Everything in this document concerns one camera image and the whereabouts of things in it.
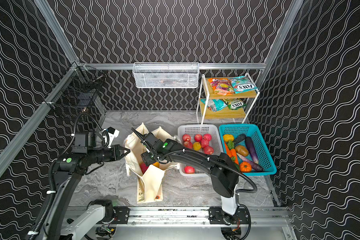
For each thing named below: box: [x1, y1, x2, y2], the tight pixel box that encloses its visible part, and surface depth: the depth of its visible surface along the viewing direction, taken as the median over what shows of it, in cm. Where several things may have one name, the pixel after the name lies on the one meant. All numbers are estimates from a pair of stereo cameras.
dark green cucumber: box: [233, 133, 246, 145], surface depth 102 cm
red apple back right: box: [203, 133, 213, 142], surface depth 102 cm
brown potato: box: [235, 145, 249, 157], surface depth 96 cm
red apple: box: [184, 165, 196, 174], surface depth 87 cm
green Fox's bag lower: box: [223, 98, 247, 110], surface depth 102 cm
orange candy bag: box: [208, 78, 235, 96], surface depth 85 cm
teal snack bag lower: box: [200, 98, 228, 112], surface depth 101 cm
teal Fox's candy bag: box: [230, 75, 260, 94], surface depth 84 cm
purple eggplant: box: [245, 136, 259, 164], surface depth 97 cm
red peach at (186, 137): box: [182, 134, 191, 142], surface depth 100 cm
